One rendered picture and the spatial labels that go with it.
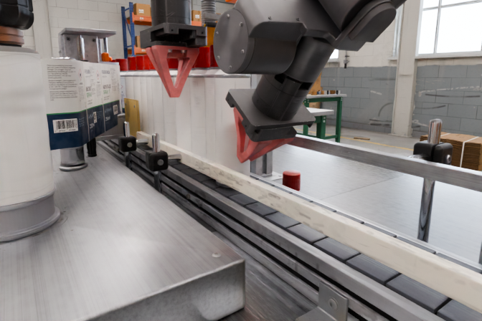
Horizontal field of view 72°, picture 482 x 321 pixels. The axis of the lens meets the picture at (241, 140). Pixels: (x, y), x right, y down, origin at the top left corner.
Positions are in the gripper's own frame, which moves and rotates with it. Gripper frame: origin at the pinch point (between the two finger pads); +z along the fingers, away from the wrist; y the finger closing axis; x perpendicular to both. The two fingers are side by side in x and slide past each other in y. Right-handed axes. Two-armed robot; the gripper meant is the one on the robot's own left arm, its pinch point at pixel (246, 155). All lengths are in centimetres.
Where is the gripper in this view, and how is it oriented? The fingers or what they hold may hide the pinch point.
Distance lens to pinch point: 46.7
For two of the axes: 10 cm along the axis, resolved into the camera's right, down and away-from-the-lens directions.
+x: 4.6, 7.1, -5.3
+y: -8.2, 1.0, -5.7
